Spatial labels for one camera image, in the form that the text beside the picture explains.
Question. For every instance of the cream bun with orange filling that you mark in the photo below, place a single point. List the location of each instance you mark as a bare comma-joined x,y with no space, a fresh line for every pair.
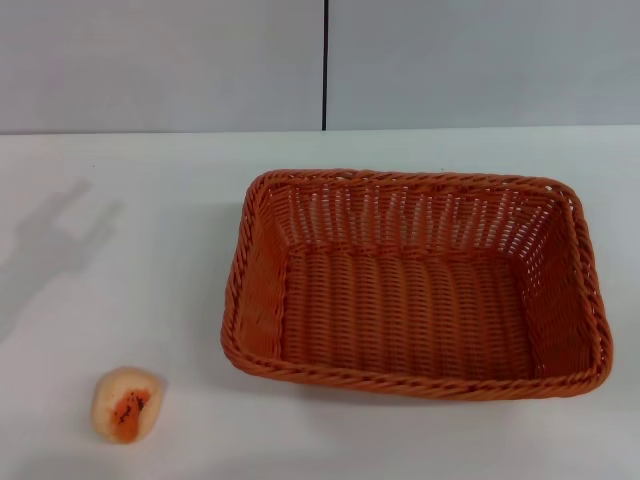
120,405

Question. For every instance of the orange woven plastic basket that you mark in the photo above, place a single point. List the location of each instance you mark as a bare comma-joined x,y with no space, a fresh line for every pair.
415,310

